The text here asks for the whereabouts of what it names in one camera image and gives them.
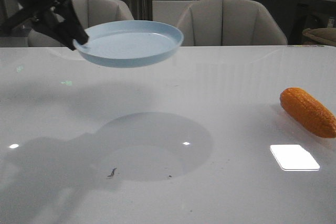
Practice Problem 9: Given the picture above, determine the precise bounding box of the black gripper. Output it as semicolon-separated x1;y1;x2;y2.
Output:
1;0;89;50

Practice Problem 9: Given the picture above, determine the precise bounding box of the light blue round plate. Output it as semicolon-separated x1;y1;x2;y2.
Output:
73;20;184;68

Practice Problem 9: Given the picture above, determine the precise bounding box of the orange toy corn cob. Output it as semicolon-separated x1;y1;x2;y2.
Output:
280;87;335;138

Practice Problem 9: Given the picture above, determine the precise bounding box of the left beige upholstered chair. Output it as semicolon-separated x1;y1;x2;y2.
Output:
27;0;134;47

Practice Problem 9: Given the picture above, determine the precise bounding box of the beige upholstered chair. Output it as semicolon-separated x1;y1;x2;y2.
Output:
176;0;287;46
27;0;134;47

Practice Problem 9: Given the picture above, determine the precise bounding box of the right beige upholstered chair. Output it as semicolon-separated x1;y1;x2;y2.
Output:
176;0;287;46

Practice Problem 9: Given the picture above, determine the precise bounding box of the small debris scrap on table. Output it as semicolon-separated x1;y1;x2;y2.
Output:
107;168;117;178

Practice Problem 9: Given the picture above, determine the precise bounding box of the dark side table at right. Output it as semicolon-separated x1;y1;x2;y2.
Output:
289;0;335;45

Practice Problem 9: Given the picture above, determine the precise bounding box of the brown cushion at right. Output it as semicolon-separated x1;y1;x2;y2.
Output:
302;27;335;47

